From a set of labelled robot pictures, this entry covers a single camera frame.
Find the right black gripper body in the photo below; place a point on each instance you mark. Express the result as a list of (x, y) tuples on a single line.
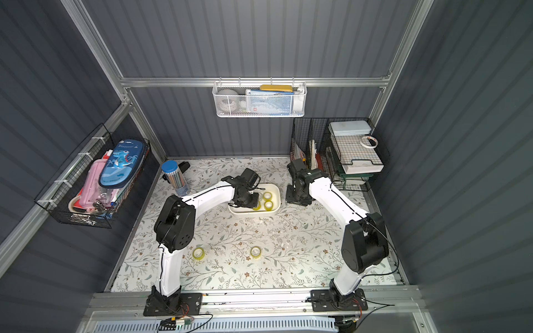
[(297, 195)]

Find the yellow item in wall basket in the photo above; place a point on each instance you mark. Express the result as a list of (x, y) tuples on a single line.
[(277, 88)]

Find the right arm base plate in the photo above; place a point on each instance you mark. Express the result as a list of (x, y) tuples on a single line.
[(329, 301)]

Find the small circuit board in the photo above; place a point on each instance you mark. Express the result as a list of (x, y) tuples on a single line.
[(174, 323)]

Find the blue lid pencil tube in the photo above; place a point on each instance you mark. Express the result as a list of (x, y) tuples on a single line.
[(174, 176)]

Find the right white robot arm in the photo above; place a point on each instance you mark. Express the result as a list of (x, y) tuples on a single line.
[(364, 243)]

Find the black wire desk organizer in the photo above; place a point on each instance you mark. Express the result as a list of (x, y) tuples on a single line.
[(310, 141)]

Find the blue white packet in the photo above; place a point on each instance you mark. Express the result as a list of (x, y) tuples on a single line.
[(269, 103)]

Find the white tape roll in basket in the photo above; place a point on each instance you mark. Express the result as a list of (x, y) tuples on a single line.
[(227, 101)]

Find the black wire side basket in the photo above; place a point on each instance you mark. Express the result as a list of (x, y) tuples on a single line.
[(60, 197)]

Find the white wire wall basket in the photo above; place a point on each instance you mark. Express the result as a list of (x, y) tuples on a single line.
[(240, 101)]

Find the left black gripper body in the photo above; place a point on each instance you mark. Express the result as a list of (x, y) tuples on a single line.
[(246, 199)]

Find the blue dinosaur pencil case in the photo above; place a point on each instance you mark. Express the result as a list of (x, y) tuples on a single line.
[(124, 162)]

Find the white storage box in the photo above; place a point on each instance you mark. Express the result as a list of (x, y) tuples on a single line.
[(243, 213)]

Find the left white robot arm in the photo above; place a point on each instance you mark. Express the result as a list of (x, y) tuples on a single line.
[(175, 226)]

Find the floral table mat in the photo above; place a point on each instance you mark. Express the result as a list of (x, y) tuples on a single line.
[(300, 245)]

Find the yellow tape roll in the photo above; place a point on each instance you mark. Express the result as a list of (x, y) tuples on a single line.
[(258, 206), (198, 253), (269, 206), (267, 196), (255, 252)]

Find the pink pencil case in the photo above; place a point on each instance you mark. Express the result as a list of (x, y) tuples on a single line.
[(91, 189)]

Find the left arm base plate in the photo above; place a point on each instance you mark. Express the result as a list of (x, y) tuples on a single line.
[(184, 304)]

